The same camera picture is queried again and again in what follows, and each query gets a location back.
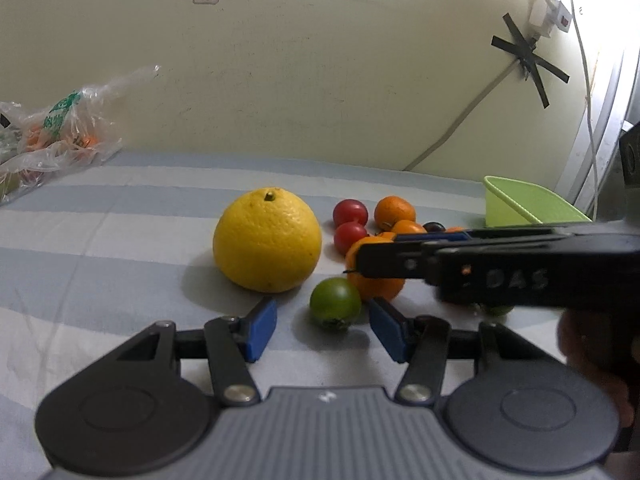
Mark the large yellow citrus fruit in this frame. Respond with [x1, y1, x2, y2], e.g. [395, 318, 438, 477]
[213, 186, 322, 294]

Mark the plastic bag with fruits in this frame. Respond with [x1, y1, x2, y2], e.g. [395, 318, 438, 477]
[1, 65, 160, 205]

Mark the small orange kumquat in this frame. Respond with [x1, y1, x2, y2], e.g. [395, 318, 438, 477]
[392, 219, 426, 234]

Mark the dark purple grape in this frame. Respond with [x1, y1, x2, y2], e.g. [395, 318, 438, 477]
[423, 221, 447, 233]

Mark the orange tangerine at back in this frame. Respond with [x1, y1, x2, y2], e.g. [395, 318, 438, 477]
[374, 195, 416, 231]

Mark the large orange tangerine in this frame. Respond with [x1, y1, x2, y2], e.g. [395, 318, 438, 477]
[345, 236, 406, 301]

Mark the red cherry tomato lower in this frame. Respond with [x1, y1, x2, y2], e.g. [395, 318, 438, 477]
[333, 221, 369, 256]

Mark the red cherry tomato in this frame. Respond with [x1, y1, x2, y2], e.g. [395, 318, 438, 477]
[333, 221, 369, 256]
[332, 200, 369, 228]

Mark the red cherry tomato upper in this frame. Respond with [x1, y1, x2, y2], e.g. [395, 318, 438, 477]
[332, 200, 369, 228]

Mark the green round fruit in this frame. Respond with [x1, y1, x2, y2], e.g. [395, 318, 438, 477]
[309, 278, 361, 332]

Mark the light green plastic basket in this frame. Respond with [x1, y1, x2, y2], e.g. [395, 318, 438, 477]
[483, 176, 590, 228]

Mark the black tape cross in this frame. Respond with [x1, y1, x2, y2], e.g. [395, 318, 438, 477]
[491, 13, 570, 108]

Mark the white power strip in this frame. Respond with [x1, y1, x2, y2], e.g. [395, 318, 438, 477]
[528, 0, 574, 38]

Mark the window frame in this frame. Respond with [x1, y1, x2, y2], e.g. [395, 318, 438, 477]
[554, 48, 639, 220]

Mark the grey wall cable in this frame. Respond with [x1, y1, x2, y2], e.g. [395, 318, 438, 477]
[402, 58, 524, 174]

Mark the white hanging cable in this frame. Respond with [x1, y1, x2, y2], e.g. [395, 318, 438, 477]
[566, 0, 601, 219]

